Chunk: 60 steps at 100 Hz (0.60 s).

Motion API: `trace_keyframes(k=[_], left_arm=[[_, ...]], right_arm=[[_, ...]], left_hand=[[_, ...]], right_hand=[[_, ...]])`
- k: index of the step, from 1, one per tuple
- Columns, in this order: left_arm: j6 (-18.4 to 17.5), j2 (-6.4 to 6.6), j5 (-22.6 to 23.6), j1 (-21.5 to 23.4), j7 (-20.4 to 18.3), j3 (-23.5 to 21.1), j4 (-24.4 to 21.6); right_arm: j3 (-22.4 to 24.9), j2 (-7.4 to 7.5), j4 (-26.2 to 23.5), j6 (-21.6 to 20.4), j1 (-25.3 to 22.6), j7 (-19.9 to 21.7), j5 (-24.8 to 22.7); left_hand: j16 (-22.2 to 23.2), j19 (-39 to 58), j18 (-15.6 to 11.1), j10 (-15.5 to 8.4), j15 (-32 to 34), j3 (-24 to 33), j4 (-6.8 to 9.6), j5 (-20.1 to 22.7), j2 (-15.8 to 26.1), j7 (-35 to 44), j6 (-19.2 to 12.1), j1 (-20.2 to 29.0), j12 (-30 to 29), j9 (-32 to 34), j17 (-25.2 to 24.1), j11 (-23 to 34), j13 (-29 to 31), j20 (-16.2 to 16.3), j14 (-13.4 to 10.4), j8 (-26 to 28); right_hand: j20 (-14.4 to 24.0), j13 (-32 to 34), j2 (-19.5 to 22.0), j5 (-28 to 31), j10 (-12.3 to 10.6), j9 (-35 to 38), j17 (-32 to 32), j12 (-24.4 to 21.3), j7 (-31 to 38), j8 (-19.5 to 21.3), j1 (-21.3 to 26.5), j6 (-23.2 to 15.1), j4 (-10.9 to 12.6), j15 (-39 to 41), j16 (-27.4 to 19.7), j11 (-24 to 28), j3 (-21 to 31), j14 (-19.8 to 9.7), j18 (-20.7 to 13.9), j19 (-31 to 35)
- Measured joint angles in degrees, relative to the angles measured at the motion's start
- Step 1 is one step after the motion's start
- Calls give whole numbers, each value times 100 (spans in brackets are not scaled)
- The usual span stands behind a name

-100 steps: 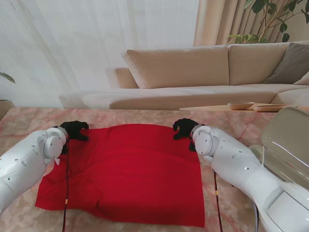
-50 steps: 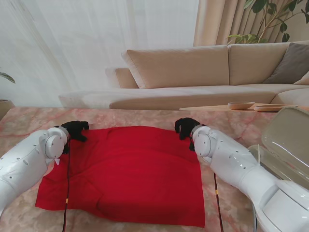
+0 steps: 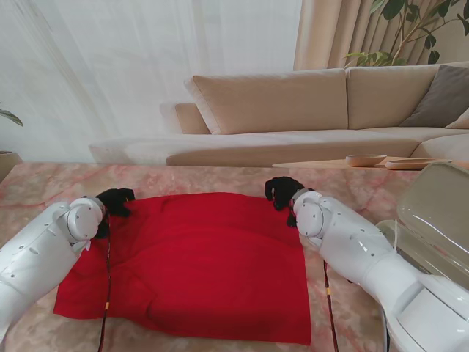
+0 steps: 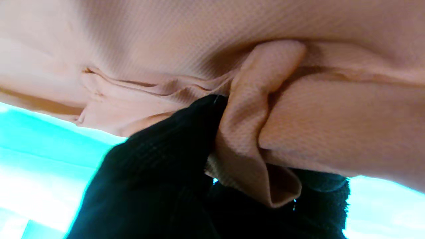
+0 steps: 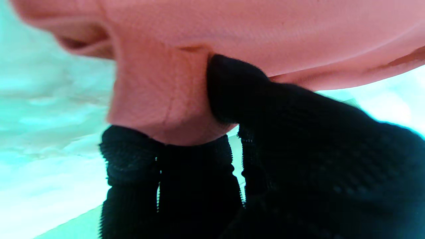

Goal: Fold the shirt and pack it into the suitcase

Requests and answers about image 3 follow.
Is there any beige sofa cushion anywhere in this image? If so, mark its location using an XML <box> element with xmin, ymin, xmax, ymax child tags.
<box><xmin>445</xmin><ymin>109</ymin><xmax>469</xmax><ymax>130</ymax></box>

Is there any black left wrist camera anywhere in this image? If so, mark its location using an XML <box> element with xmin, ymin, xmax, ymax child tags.
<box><xmin>93</xmin><ymin>219</ymin><xmax>111</xmax><ymax>240</ymax></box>

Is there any red shirt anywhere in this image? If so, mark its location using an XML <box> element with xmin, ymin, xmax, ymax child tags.
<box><xmin>53</xmin><ymin>192</ymin><xmax>312</xmax><ymax>346</ymax></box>

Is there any green plant with long leaf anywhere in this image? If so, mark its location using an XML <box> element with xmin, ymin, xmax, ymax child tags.
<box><xmin>0</xmin><ymin>102</ymin><xmax>24</xmax><ymax>128</ymax></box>

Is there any grey sofa cushion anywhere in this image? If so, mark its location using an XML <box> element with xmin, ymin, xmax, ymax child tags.
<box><xmin>401</xmin><ymin>64</ymin><xmax>469</xmax><ymax>128</ymax></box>

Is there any tall green leafy plant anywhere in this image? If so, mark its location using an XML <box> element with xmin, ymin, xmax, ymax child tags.
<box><xmin>344</xmin><ymin>0</ymin><xmax>469</xmax><ymax>67</ymax></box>

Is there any light wooden coffee table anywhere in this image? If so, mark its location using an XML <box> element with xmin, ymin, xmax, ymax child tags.
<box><xmin>271</xmin><ymin>156</ymin><xmax>455</xmax><ymax>170</ymax></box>

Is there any beige plant pot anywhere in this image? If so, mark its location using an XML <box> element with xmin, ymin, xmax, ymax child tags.
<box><xmin>0</xmin><ymin>150</ymin><xmax>23</xmax><ymax>183</ymax></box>

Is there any white sheer curtain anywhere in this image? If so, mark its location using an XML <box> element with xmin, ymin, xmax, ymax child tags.
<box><xmin>0</xmin><ymin>0</ymin><xmax>305</xmax><ymax>164</ymax></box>

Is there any beige corner sofa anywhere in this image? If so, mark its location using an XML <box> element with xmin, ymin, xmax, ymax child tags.
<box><xmin>89</xmin><ymin>60</ymin><xmax>469</xmax><ymax>168</ymax></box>

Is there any red black arm cable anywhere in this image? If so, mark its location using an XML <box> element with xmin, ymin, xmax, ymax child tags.
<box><xmin>97</xmin><ymin>207</ymin><xmax>114</xmax><ymax>352</ymax></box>
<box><xmin>322</xmin><ymin>260</ymin><xmax>341</xmax><ymax>352</ymax></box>

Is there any wooden bowl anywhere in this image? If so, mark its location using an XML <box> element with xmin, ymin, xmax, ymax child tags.
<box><xmin>345</xmin><ymin>153</ymin><xmax>388</xmax><ymax>168</ymax></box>

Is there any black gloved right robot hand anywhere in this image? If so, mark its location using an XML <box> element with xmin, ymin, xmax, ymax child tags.
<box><xmin>264</xmin><ymin>176</ymin><xmax>314</xmax><ymax>212</ymax></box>

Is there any beige pleated curtain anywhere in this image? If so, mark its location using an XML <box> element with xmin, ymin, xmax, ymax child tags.
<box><xmin>292</xmin><ymin>0</ymin><xmax>446</xmax><ymax>71</ymax></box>

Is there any red black left arm cable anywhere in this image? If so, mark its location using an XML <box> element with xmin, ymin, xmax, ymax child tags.
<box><xmin>97</xmin><ymin>207</ymin><xmax>114</xmax><ymax>352</ymax></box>

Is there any flat wooden tray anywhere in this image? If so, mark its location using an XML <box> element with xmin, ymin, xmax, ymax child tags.
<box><xmin>384</xmin><ymin>157</ymin><xmax>452</xmax><ymax>170</ymax></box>

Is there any red black right arm cable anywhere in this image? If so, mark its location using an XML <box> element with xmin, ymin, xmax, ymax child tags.
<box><xmin>322</xmin><ymin>260</ymin><xmax>341</xmax><ymax>352</ymax></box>

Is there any beige translucent open suitcase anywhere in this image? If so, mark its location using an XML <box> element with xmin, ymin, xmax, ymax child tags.
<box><xmin>375</xmin><ymin>162</ymin><xmax>469</xmax><ymax>294</ymax></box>

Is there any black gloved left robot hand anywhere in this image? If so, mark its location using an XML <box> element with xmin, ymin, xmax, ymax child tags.
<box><xmin>95</xmin><ymin>188</ymin><xmax>137</xmax><ymax>217</ymax></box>

